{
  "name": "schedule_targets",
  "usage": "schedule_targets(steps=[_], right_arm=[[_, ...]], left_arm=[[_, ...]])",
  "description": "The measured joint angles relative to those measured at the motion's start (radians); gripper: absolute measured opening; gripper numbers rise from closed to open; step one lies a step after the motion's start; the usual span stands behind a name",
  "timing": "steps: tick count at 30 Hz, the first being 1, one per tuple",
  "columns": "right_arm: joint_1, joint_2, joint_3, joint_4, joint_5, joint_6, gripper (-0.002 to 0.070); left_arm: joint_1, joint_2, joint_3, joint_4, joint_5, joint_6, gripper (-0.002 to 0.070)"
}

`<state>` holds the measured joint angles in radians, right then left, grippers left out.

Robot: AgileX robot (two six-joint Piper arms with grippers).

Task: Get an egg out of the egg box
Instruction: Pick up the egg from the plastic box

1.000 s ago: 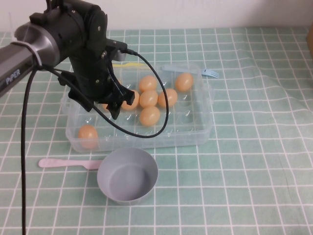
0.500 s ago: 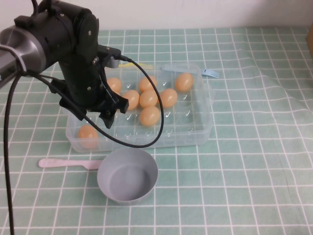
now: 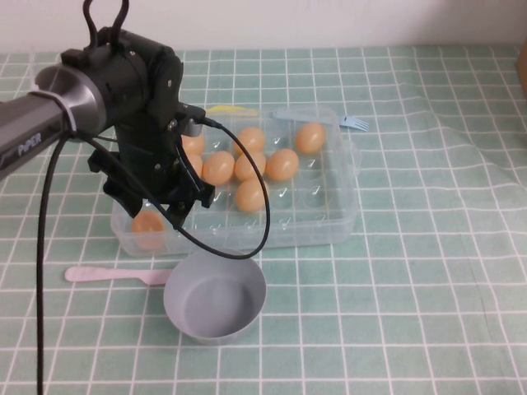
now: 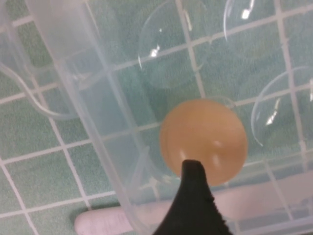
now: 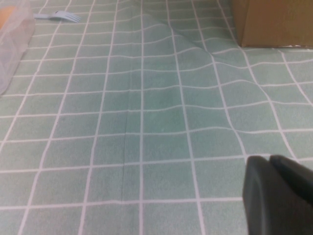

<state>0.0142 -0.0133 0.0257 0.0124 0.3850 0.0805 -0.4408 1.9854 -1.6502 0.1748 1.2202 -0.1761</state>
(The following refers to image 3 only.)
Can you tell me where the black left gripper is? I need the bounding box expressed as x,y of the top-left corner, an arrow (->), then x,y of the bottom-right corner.
87,118 -> 216,232

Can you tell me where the tan plastic egg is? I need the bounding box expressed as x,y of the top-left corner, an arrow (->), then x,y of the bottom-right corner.
233,126 -> 267,156
294,122 -> 328,156
234,151 -> 268,182
203,150 -> 236,186
184,154 -> 204,178
180,133 -> 206,156
131,209 -> 166,251
234,178 -> 271,213
265,148 -> 300,183

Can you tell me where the clear plastic egg box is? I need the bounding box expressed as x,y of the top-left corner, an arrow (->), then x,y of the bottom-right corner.
110,105 -> 363,258

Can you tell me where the pink plastic knife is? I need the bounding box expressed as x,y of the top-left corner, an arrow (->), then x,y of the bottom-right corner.
64,266 -> 172,286

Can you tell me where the grey-blue round bowl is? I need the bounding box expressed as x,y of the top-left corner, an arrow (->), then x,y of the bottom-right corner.
163,251 -> 268,346

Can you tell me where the yellow plastic knife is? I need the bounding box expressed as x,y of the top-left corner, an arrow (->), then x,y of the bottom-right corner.
205,105 -> 259,119

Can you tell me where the blue plastic fork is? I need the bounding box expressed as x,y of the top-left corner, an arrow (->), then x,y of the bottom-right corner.
269,109 -> 371,133

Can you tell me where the green checked tablecloth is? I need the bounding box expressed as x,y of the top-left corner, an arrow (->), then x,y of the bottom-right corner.
0,44 -> 527,395

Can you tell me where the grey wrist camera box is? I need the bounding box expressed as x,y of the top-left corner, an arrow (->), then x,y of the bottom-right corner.
180,105 -> 207,139

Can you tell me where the black camera cable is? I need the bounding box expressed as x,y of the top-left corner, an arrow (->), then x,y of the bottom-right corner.
35,117 -> 272,395

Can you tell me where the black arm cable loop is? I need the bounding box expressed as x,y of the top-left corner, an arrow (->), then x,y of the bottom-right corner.
83,0 -> 130,46

